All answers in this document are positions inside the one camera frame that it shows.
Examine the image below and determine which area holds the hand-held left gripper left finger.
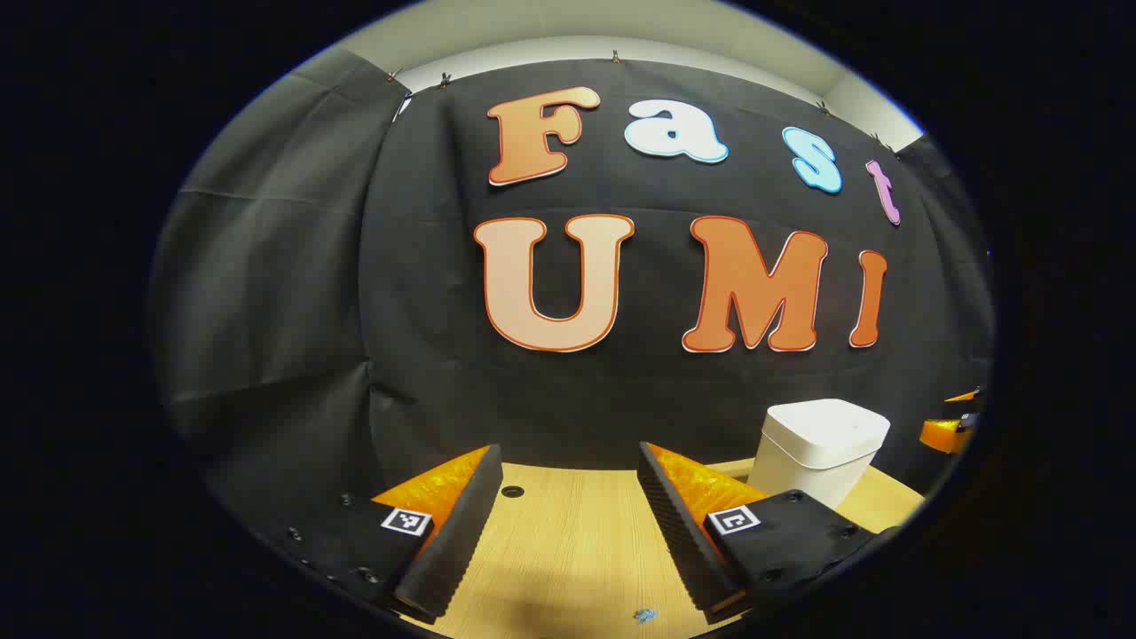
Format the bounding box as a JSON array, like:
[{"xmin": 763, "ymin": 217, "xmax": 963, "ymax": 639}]
[{"xmin": 266, "ymin": 443, "xmax": 505, "ymax": 622}]

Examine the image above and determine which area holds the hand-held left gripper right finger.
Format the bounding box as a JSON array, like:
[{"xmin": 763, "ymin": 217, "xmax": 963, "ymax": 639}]
[{"xmin": 637, "ymin": 440, "xmax": 899, "ymax": 624}]

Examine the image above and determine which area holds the wooden desktop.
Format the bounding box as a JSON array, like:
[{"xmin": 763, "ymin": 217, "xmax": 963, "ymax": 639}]
[{"xmin": 399, "ymin": 457, "xmax": 928, "ymax": 639}]

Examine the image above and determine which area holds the white desktop garbage bin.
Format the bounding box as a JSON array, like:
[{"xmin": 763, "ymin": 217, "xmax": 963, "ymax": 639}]
[{"xmin": 747, "ymin": 398, "xmax": 892, "ymax": 511}]

